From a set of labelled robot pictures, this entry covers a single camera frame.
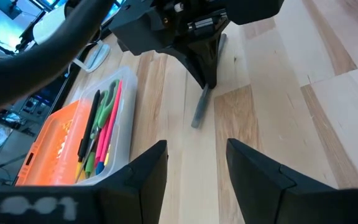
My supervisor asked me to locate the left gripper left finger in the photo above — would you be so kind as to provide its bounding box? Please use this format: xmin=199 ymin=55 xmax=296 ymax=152
xmin=0 ymin=139 xmax=168 ymax=224

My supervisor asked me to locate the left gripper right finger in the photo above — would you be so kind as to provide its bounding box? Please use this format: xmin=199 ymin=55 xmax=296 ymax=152
xmin=226 ymin=139 xmax=358 ymax=224

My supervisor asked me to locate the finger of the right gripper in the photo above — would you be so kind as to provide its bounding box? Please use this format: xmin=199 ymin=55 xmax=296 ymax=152
xmin=158 ymin=43 xmax=213 ymax=88
xmin=211 ymin=19 xmax=229 ymax=88

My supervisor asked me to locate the yellow highlighter black print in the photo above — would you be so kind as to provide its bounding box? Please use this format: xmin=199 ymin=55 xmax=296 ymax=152
xmin=75 ymin=161 xmax=84 ymax=180

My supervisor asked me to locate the long yellow highlighter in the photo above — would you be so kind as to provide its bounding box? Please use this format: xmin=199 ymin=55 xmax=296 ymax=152
xmin=103 ymin=145 xmax=111 ymax=167

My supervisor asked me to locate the grey marker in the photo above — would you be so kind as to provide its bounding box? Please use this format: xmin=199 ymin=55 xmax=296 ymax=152
xmin=190 ymin=33 xmax=229 ymax=129

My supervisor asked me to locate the clear supply box orange lid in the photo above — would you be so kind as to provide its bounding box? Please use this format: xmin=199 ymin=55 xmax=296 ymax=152
xmin=16 ymin=65 xmax=139 ymax=187

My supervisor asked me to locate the black marker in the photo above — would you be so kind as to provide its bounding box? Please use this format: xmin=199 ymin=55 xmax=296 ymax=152
xmin=77 ymin=89 xmax=101 ymax=163

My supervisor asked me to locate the pink pencil blue eraser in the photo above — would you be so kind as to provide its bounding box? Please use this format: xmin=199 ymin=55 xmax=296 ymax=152
xmin=94 ymin=79 xmax=124 ymax=175

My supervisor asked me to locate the monitor on arm mount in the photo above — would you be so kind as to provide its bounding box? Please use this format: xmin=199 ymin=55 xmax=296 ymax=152
xmin=0 ymin=0 xmax=23 ymax=20

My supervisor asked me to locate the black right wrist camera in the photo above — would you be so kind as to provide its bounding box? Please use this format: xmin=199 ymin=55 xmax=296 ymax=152
xmin=227 ymin=0 xmax=286 ymax=26

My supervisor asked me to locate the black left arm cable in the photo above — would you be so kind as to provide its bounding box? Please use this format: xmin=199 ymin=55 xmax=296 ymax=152
xmin=0 ymin=0 xmax=115 ymax=116

